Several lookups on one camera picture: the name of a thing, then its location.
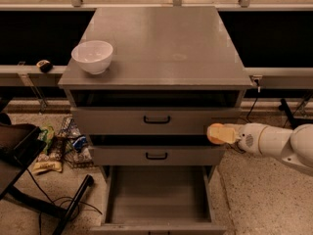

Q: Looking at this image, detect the black yellow tape measure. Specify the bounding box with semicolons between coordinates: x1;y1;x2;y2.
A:
36;60;53;73

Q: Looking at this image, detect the white ceramic bowl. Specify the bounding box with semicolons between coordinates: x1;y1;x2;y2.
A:
71;40;113;74

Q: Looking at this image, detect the black power adapter cable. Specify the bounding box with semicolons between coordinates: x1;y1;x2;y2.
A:
234;76;263;155

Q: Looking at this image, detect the black chair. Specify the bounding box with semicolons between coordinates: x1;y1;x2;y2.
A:
0;113;94;235

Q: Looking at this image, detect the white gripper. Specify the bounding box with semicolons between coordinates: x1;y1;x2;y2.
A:
219;123;265;155

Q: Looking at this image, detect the grey open bottom drawer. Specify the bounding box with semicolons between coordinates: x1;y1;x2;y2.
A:
91;165;226;235

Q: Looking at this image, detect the wire basket with snacks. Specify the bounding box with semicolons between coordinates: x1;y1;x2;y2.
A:
59;117;94;168

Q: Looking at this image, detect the black stand base with wheel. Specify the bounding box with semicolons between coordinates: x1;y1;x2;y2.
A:
279;99;313;129

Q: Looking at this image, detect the black floor cable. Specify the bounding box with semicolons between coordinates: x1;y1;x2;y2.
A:
24;168;103;235

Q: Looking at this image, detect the grey middle drawer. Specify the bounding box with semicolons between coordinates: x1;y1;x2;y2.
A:
90;146;225;165

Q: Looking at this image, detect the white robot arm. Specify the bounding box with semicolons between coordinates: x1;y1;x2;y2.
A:
206;123;313;176

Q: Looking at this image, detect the yellow snack bag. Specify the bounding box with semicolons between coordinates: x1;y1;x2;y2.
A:
32;154;63;174

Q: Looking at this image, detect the grey drawer cabinet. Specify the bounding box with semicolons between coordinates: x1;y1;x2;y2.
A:
58;5;253;235

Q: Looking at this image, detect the grey top drawer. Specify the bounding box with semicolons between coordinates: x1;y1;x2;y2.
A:
71;108;241;135

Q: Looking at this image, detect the orange fruit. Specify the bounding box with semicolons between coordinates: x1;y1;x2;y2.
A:
206;123;224;145

